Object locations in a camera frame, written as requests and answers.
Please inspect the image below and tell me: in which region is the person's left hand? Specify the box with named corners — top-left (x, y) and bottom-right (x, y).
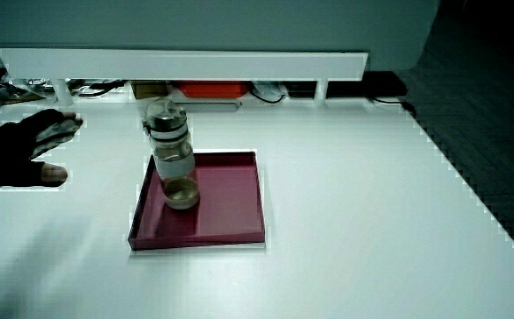
top-left (0, 108), bottom-right (84, 195)

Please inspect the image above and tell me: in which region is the clear bottle with metal lid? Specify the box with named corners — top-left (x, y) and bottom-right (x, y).
top-left (141, 97), bottom-right (201, 211)

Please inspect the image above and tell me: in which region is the brown cardboard box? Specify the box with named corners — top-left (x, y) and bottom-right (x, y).
top-left (130, 81), bottom-right (170, 100)

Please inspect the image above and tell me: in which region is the white desk shelf riser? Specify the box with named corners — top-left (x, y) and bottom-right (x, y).
top-left (0, 47), bottom-right (370, 107)

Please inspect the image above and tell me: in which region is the orange box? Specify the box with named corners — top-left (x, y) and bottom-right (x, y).
top-left (177, 81), bottom-right (253, 99)

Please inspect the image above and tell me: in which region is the dark red tray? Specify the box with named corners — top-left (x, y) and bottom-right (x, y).
top-left (127, 150), bottom-right (267, 252)

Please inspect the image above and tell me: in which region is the white power adapter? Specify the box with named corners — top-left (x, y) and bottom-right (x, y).
top-left (252, 81), bottom-right (287, 100)

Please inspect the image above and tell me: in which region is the black cable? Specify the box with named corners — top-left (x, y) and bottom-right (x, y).
top-left (369, 96), bottom-right (417, 118)
top-left (77, 80), bottom-right (128, 98)
top-left (249, 89), bottom-right (285, 105)

